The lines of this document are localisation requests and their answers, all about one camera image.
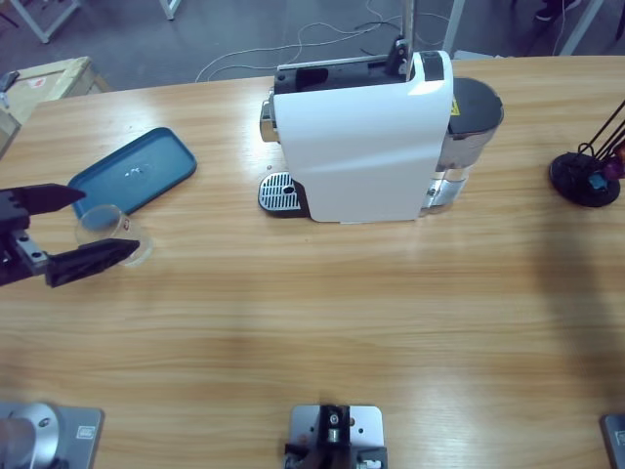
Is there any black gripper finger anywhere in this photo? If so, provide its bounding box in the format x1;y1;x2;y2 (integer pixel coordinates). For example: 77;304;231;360
12;183;88;216
45;237;141;288

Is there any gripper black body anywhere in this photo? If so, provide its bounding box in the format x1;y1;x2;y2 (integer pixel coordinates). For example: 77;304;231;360
0;188;50;287

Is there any clear glass with red logo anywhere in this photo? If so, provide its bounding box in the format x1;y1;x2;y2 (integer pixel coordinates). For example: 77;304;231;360
73;203;154;268

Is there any white capsule coffee machine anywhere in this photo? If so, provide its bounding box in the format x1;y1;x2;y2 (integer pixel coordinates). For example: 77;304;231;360
257;50;455;226

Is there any large plywood crate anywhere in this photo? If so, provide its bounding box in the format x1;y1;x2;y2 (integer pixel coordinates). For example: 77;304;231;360
0;92;23;160

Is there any blue plastic tray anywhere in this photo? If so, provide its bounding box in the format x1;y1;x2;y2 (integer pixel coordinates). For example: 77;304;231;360
66;126;198;216

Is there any wooden crate with red label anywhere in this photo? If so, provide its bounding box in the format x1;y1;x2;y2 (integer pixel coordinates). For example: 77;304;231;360
8;56;112;126

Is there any metal grate drip tray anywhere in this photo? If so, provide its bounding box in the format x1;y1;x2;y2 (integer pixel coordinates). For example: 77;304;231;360
257;170;310;219

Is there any black-lidded clear water tank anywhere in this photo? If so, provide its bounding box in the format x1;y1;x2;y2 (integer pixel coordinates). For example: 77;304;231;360
420;76;505;216

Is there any black capsule holder stand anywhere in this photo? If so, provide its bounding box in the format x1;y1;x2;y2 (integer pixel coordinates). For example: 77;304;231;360
549;97;625;209

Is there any dark sneaker white sole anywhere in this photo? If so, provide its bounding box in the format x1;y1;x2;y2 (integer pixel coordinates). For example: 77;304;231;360
534;0;582;21

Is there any white metal table frame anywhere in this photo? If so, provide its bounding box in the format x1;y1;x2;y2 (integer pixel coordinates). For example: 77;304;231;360
0;0;82;45

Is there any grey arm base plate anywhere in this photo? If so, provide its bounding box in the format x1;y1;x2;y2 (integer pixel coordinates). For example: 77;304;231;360
599;413;625;469
0;401;105;469

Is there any white floor cable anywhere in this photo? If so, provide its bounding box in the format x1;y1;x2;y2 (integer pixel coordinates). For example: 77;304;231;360
194;0;453;84

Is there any black floor cable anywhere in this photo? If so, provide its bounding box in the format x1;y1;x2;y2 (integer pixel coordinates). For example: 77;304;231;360
354;19;409;58

